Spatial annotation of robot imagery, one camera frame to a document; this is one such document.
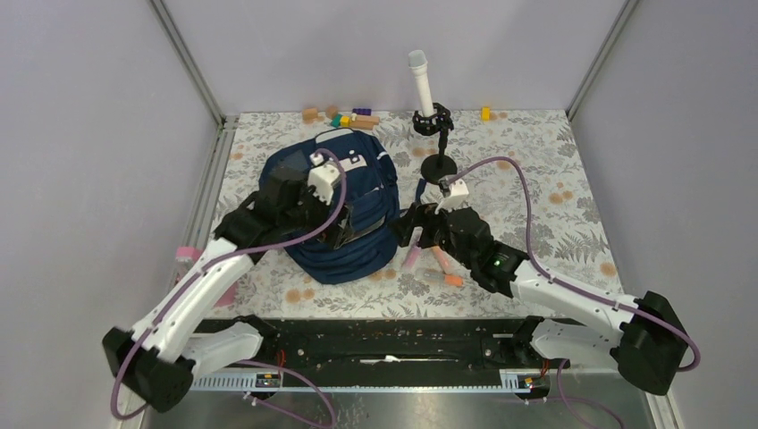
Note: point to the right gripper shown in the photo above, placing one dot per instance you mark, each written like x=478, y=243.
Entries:
x=419, y=215

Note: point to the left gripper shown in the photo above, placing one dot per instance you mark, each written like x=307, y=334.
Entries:
x=307, y=192

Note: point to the navy blue student backpack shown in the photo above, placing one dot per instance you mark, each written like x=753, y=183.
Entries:
x=372, y=199

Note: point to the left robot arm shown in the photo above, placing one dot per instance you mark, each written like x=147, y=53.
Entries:
x=157, y=358

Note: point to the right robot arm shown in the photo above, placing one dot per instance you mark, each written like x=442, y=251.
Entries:
x=642, y=338

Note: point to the grey orange-capped marker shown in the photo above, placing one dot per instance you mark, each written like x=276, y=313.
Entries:
x=432, y=276

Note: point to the pink highlighter pen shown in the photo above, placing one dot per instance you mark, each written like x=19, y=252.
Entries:
x=412, y=256

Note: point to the black microphone stand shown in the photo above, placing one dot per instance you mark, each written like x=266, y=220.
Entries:
x=439, y=123

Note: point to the teal toy block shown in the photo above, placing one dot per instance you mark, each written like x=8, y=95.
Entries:
x=336, y=121

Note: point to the round wooden block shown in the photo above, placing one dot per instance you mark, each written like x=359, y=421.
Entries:
x=331, y=111

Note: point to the pink box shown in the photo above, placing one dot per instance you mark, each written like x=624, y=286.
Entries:
x=185, y=259

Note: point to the long tan wooden block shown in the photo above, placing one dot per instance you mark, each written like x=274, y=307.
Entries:
x=364, y=122

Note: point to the white microphone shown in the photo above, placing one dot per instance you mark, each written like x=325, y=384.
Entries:
x=418, y=65

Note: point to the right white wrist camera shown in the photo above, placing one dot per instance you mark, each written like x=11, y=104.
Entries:
x=454, y=194

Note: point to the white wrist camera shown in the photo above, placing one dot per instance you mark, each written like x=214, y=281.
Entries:
x=454, y=194
x=323, y=177

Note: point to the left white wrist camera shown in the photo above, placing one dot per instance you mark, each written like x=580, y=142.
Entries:
x=323, y=177

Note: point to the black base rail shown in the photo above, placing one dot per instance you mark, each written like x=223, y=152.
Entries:
x=400, y=353

